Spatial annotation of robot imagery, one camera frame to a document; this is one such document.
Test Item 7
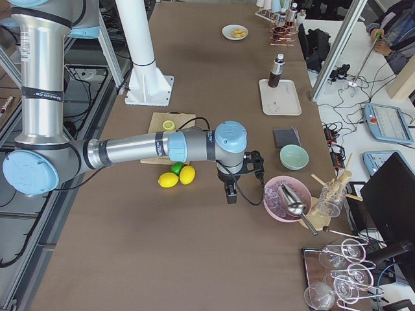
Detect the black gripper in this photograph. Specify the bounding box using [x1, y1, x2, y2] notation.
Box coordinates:
[216, 150, 264, 204]

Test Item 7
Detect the glazed yellow donut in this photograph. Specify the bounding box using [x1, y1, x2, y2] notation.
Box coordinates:
[232, 29, 246, 38]

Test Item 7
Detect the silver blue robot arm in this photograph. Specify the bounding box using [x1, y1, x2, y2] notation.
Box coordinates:
[3, 1, 264, 203]

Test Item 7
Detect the white rectangular tray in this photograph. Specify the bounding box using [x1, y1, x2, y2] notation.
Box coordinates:
[259, 79, 302, 116]

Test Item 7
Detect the yellow lemon right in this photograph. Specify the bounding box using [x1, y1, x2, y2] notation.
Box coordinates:
[179, 165, 196, 185]

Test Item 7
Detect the yellow lemon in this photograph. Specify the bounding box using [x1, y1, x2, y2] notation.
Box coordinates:
[158, 172, 179, 188]
[179, 165, 196, 185]

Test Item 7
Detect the pink bowl with ice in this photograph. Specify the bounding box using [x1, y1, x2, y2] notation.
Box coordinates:
[263, 176, 312, 223]

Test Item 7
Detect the green lime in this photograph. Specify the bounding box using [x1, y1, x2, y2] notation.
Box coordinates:
[171, 162, 185, 175]

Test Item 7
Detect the yellow lemon left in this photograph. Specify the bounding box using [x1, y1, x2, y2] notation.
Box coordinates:
[158, 172, 179, 188]

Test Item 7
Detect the metal ice scoop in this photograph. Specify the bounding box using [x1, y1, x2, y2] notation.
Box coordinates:
[279, 184, 318, 236]

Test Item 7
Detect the mint green bowl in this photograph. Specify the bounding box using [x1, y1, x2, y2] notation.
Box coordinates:
[279, 144, 309, 170]

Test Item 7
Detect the dark grey coaster stack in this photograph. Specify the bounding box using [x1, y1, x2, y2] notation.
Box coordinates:
[273, 127, 301, 149]

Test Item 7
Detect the wooden cutting board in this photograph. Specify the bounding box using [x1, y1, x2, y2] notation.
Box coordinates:
[140, 112, 196, 165]

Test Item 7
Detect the halved lemon piece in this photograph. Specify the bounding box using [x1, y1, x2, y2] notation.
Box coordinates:
[162, 120, 176, 131]

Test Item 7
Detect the clear glass jar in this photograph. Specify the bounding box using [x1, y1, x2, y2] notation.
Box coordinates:
[316, 181, 346, 218]

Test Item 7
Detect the wine glass upper left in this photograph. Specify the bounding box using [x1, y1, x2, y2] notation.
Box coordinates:
[318, 244, 347, 270]

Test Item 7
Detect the wine glass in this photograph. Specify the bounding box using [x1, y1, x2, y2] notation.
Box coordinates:
[318, 244, 347, 270]
[340, 238, 366, 263]
[304, 282, 336, 310]
[329, 264, 374, 290]
[333, 275, 359, 304]

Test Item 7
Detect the dark sauce bottle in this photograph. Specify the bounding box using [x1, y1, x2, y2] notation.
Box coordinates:
[268, 53, 285, 87]

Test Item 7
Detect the wine glass upper right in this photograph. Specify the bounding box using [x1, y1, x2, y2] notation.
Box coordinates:
[340, 238, 366, 263]

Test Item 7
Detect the wine glass lower left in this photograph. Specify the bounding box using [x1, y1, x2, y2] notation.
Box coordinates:
[304, 282, 336, 310]

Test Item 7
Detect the blue teach pendant lower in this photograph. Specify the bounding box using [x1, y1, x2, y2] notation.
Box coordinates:
[362, 150, 402, 176]

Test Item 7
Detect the blue teach pendant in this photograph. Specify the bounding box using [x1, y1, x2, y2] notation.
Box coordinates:
[362, 150, 402, 176]
[364, 103, 414, 144]

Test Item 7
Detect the wine glass middle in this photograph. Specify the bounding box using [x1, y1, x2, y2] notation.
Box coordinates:
[329, 264, 374, 290]

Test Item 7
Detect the wine glass lower right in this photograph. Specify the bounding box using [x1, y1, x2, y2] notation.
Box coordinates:
[333, 275, 359, 304]

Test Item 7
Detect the black monitor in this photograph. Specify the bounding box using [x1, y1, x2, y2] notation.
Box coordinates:
[361, 152, 414, 273]

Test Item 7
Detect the white round plate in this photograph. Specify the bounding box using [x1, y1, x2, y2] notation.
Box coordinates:
[222, 24, 248, 41]

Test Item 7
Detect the black bag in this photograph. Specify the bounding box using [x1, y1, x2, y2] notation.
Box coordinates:
[298, 24, 330, 73]

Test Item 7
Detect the blue teach pendant upper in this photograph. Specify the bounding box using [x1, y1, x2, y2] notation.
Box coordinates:
[364, 103, 414, 144]

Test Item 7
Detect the person in grey jacket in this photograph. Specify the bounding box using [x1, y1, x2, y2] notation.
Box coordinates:
[366, 1, 414, 75]

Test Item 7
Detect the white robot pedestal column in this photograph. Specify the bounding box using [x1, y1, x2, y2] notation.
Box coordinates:
[116, 0, 174, 107]

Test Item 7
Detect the copper wire rack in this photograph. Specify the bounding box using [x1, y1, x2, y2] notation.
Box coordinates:
[270, 11, 298, 47]

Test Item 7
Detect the aluminium frame post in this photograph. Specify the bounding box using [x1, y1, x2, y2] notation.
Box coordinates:
[310, 0, 368, 103]

